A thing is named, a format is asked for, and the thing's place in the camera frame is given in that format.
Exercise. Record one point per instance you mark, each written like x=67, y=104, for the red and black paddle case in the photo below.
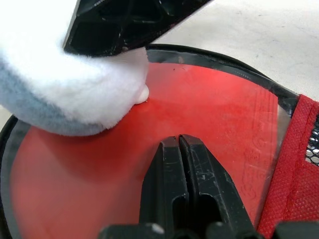
x=294, y=154

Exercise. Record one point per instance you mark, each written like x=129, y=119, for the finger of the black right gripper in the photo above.
x=119, y=27

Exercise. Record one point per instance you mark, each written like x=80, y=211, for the white and blue plush ball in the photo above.
x=74, y=87

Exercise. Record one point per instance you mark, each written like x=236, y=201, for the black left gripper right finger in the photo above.
x=211, y=189

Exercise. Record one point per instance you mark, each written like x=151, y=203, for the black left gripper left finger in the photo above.
x=164, y=179

